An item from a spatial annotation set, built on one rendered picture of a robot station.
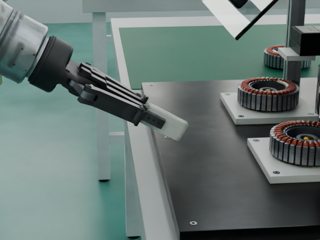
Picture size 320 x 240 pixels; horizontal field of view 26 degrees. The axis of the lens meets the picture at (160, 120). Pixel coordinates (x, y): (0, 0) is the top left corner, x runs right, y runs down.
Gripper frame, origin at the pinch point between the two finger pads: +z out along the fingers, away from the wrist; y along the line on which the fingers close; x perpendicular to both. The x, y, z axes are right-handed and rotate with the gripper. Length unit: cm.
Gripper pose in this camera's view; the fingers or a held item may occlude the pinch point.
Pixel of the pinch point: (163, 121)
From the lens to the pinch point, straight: 101.8
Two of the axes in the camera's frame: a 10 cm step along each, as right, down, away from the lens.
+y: 1.0, 3.4, -9.3
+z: 8.6, 4.4, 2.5
